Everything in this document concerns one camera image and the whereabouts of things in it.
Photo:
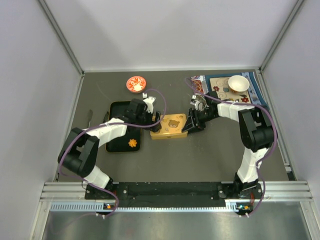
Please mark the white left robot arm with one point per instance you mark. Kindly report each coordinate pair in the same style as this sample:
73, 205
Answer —
80, 150

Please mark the silver tin lid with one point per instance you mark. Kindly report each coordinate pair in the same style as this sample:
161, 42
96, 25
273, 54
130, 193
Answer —
173, 123

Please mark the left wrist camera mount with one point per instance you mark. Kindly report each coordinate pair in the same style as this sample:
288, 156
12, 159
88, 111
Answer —
149, 101

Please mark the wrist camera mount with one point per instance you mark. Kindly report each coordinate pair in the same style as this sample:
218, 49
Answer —
149, 101
198, 101

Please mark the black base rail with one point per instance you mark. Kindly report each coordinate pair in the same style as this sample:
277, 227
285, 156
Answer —
180, 194

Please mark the silver metal tongs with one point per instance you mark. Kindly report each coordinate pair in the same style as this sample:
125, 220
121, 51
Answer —
90, 116

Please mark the red patterned small bowl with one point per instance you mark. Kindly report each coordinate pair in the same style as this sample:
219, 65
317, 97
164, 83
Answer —
136, 84

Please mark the black rectangular tray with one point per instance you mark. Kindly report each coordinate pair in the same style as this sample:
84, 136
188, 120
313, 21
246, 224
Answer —
120, 144

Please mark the white bowl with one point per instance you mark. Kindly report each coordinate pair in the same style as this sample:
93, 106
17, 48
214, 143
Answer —
238, 83

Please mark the yellow cookie tin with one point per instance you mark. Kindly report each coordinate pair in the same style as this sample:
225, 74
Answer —
167, 135

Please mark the patterned cloth mat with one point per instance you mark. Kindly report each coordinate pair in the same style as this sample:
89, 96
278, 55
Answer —
201, 83

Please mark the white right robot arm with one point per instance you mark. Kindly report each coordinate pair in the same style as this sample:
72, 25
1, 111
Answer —
256, 132

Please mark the wooden puzzle board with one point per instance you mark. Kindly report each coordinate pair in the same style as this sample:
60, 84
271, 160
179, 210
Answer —
220, 85

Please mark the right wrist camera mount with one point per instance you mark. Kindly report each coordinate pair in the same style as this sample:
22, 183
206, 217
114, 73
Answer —
198, 101

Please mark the orange flower cookie bottom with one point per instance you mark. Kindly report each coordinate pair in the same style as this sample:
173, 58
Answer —
132, 143

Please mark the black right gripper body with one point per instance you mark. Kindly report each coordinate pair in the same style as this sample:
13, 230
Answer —
201, 118

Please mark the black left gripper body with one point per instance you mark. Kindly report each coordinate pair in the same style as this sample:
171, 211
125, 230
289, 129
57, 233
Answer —
145, 118

